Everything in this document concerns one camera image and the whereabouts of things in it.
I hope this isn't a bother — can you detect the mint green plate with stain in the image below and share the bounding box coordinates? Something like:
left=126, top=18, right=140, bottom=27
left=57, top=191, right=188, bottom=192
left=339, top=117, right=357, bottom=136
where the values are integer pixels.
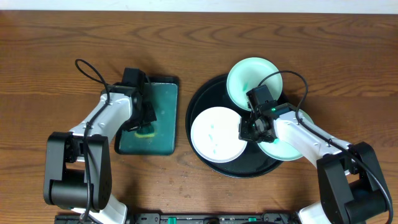
left=257, top=109, right=315, bottom=162

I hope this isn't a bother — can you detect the black rectangular water tray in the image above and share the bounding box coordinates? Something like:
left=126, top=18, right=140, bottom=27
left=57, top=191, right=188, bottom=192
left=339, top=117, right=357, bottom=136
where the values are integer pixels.
left=114, top=77, right=179, bottom=156

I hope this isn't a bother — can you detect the right black cable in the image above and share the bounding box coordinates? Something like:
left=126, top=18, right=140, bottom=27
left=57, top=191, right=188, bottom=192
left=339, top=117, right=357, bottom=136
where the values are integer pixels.
left=257, top=70, right=394, bottom=215

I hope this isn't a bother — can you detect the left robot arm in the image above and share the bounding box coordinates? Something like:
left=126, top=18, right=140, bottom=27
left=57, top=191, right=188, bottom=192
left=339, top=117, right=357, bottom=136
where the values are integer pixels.
left=44, top=83, right=152, bottom=223

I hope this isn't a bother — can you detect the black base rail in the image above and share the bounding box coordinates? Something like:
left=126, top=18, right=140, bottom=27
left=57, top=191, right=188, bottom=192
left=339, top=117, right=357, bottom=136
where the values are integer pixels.
left=54, top=212, right=301, bottom=224

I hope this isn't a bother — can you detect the white plate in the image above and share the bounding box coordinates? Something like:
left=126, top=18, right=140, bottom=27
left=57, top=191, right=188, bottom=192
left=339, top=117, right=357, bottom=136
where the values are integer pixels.
left=190, top=106, right=247, bottom=163

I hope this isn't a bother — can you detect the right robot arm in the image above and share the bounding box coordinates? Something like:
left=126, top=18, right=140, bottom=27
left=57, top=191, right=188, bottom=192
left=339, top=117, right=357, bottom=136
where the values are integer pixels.
left=239, top=103, right=394, bottom=223

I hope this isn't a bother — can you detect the black round tray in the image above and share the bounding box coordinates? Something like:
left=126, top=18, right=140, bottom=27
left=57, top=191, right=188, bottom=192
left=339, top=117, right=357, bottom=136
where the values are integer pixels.
left=185, top=74, right=282, bottom=178

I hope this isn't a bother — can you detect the black cable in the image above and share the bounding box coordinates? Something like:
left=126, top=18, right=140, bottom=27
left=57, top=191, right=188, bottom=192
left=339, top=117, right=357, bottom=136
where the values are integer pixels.
left=257, top=70, right=394, bottom=215
left=74, top=58, right=111, bottom=223

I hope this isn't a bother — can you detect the left black cable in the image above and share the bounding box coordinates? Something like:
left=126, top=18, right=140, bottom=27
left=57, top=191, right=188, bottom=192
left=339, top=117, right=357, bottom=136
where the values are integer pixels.
left=74, top=58, right=111, bottom=223

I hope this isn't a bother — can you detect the yellow green sponge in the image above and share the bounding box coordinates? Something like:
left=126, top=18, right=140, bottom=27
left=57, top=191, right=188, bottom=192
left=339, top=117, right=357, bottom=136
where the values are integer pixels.
left=134, top=124, right=155, bottom=138

